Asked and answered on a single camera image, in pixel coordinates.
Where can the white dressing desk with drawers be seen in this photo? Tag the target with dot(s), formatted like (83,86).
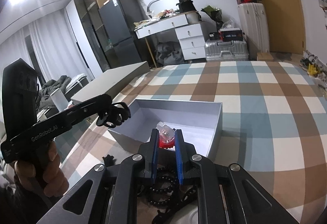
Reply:
(190,31)

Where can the grey cardboard box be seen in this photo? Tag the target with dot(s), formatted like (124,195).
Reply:
(200,122)

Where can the black bag on desk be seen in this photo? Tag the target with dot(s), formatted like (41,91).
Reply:
(186,6)

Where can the black plastic hair claw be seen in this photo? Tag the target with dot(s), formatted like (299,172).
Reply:
(117,114)

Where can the grey clothes pile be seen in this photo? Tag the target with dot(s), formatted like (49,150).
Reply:
(44,100)

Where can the small cardboard box on floor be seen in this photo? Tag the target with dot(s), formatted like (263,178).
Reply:
(264,56)

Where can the person's left hand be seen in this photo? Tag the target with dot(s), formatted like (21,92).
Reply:
(56,184)

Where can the grey bed footboard bench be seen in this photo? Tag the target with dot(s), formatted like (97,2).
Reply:
(111,82)

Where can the white upright suitcase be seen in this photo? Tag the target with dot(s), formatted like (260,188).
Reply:
(254,24)

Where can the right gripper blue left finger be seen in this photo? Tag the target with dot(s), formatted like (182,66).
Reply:
(155,153)

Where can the silver aluminium suitcase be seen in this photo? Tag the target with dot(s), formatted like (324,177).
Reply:
(217,50)

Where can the white curtain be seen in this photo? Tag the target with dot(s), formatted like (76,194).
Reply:
(54,45)

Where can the wooden door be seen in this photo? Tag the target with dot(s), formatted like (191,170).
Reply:
(286,25)

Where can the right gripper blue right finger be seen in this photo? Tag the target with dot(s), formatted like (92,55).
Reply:
(179,142)

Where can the dark grey refrigerator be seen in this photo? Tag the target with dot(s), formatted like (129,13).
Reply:
(118,17)

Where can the checkered bed sheet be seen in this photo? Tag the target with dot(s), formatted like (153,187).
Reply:
(273,123)

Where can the dark flower bouquet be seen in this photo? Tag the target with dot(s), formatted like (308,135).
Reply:
(215,14)

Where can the black red box on suitcase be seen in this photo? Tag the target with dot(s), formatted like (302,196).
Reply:
(231,34)

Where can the curved vanity mirror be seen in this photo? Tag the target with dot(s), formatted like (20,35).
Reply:
(157,6)

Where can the black bow hair clip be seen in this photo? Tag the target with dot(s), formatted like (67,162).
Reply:
(109,160)

